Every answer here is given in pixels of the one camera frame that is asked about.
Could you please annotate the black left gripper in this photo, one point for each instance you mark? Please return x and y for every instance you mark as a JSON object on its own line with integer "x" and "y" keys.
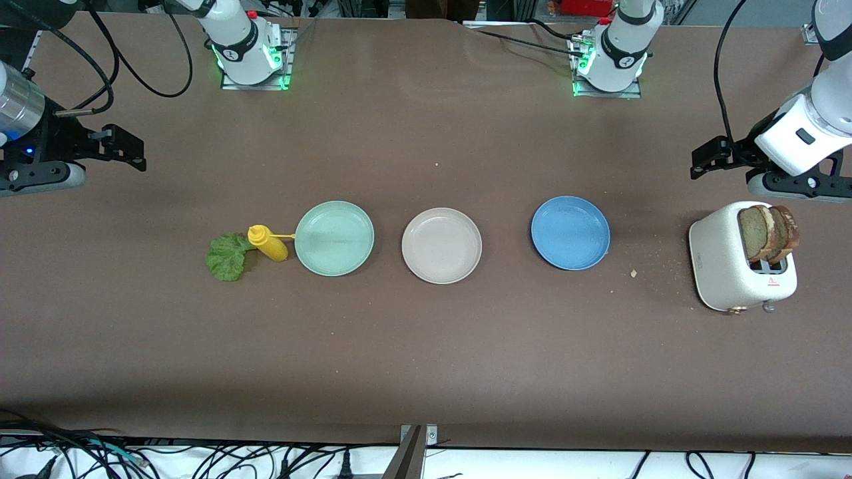
{"x": 743, "y": 148}

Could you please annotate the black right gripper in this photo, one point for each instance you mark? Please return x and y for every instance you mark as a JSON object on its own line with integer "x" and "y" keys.
{"x": 58, "y": 141}

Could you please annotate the brown bread slice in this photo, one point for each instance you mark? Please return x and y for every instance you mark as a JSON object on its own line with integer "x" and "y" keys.
{"x": 752, "y": 233}

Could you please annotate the green lettuce leaf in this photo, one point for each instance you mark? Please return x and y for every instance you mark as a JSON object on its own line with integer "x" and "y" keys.
{"x": 226, "y": 259}

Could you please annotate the yellow mustard squeeze bottle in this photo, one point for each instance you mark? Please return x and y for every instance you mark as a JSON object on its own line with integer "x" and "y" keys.
{"x": 269, "y": 246}

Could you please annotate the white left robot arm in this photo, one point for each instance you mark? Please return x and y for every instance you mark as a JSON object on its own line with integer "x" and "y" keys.
{"x": 622, "y": 46}

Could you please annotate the blue plate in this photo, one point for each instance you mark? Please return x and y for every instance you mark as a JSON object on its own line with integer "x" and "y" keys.
{"x": 570, "y": 233}

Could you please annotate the green plate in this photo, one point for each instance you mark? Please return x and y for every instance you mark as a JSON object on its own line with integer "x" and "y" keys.
{"x": 333, "y": 239}

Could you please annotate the beige plate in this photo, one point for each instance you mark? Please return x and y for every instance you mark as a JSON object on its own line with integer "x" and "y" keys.
{"x": 441, "y": 246}

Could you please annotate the bread slice dark crust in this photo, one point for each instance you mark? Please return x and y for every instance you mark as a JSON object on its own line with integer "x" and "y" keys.
{"x": 789, "y": 229}

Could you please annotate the white toaster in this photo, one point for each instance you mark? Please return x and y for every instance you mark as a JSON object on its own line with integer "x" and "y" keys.
{"x": 719, "y": 266}

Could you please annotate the red background box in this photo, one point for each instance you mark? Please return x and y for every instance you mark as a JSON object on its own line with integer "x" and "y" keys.
{"x": 586, "y": 6}

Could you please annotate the black power plug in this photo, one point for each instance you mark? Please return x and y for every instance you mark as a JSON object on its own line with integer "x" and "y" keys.
{"x": 345, "y": 469}

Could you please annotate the dark aluminium bar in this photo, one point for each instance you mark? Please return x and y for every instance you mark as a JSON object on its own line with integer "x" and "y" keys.
{"x": 407, "y": 459}

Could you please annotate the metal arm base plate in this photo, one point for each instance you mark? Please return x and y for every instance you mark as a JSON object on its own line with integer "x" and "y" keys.
{"x": 287, "y": 66}
{"x": 626, "y": 94}

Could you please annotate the small metal bracket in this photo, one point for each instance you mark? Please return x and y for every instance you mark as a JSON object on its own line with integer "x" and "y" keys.
{"x": 432, "y": 436}

